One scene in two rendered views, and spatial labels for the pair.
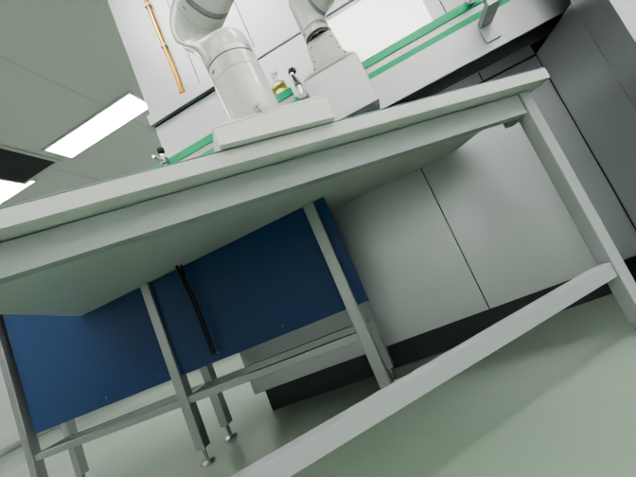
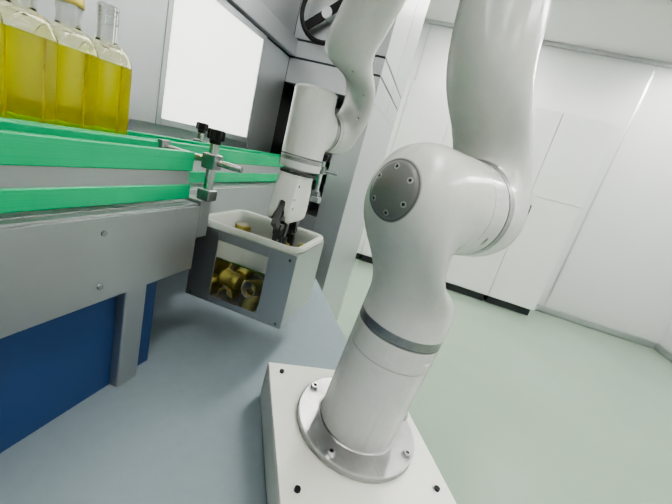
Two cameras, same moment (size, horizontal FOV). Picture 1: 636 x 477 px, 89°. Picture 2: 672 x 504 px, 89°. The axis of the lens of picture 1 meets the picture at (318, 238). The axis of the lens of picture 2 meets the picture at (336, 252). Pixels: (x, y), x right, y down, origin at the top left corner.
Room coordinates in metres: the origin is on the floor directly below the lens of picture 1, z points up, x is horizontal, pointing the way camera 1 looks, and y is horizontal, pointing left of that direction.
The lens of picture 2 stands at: (0.82, 0.47, 1.19)
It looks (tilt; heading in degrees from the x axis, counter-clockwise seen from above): 16 degrees down; 269
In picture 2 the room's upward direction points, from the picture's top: 15 degrees clockwise
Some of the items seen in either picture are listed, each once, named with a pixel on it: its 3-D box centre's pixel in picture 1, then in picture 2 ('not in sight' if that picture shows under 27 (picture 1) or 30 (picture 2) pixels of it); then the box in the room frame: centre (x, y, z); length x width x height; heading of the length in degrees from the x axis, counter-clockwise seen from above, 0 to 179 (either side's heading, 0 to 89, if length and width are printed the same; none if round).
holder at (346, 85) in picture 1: (347, 110); (247, 261); (1.00, -0.25, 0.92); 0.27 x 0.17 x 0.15; 167
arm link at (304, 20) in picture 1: (308, 12); (311, 123); (0.92, -0.25, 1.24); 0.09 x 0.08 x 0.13; 45
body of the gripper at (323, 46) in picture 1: (325, 52); (293, 194); (0.93, -0.25, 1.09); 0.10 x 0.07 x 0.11; 76
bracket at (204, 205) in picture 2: not in sight; (183, 211); (1.11, -0.16, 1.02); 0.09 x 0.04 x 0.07; 167
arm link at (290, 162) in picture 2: (318, 35); (300, 164); (0.93, -0.25, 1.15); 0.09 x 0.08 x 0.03; 76
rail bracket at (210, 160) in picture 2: (300, 87); (199, 162); (1.09, -0.16, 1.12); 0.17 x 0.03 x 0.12; 167
